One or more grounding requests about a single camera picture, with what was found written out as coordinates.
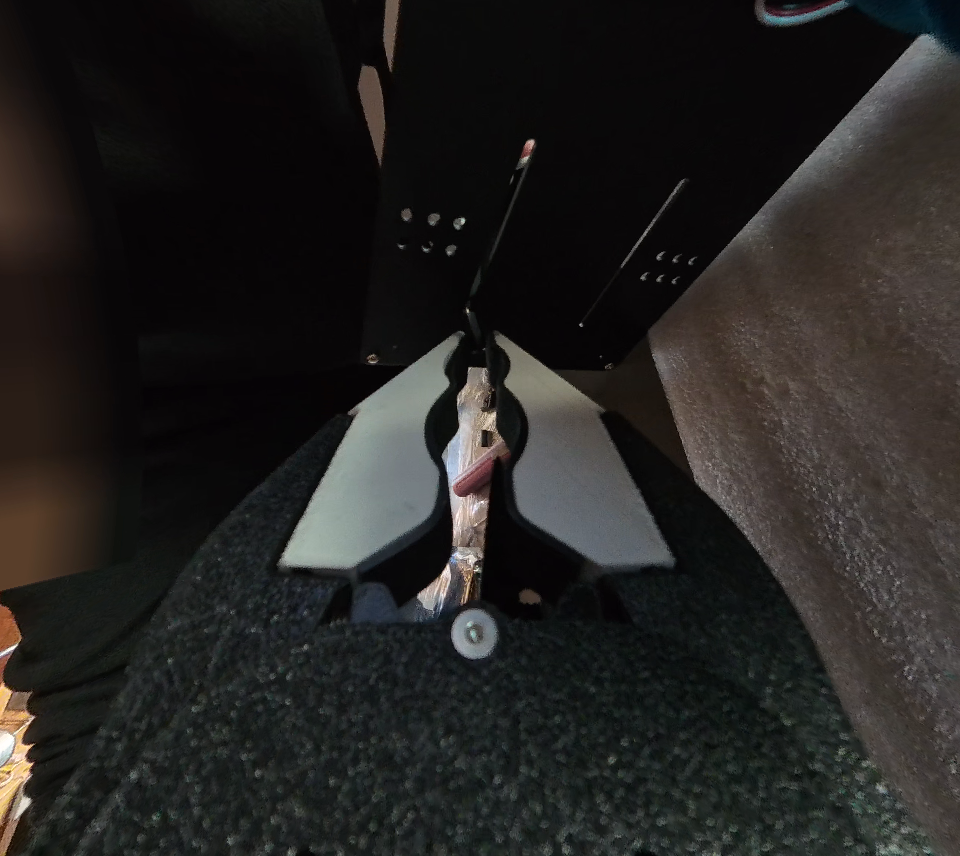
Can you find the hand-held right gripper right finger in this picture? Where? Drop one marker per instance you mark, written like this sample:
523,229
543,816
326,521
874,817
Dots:
585,488

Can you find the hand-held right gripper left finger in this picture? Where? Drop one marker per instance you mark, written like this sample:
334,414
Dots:
367,488

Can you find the blue hobby robot arm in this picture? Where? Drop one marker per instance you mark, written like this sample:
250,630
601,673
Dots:
600,83

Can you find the red screwdriver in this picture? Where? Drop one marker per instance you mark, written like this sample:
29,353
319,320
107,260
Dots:
480,477

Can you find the white foam sheet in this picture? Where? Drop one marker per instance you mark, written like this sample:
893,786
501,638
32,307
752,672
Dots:
825,383

